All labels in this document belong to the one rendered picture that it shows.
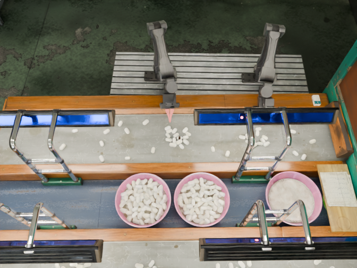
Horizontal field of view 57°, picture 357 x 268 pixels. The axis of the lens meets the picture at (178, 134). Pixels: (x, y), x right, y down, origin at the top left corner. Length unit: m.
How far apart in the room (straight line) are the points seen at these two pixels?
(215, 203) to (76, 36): 2.28
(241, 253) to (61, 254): 0.63
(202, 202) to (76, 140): 0.74
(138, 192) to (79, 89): 1.53
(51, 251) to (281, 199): 1.06
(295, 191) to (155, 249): 0.74
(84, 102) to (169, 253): 0.93
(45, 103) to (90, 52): 1.31
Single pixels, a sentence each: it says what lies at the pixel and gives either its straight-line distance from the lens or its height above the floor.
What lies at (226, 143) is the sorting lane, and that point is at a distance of 1.77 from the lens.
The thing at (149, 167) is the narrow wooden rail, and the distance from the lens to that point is 1.68.
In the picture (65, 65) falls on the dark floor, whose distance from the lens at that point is 3.18.
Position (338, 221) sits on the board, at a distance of 1.74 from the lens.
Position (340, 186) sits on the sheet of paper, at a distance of 1.80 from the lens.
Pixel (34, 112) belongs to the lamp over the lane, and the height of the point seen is 1.11.
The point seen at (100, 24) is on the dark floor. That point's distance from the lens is 3.45.
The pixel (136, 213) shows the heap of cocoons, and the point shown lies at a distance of 1.63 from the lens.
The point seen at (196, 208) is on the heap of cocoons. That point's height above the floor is 0.75.
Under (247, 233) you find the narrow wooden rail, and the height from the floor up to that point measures 0.76.
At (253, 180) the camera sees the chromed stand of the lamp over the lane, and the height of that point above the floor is 0.71.
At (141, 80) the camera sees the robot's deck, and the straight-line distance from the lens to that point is 2.08.
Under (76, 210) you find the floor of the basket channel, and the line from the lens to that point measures 1.77.
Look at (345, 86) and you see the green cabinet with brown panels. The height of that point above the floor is 0.92.
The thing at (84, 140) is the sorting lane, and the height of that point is 0.74.
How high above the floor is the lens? 2.31
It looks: 61 degrees down
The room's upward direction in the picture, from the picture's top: straight up
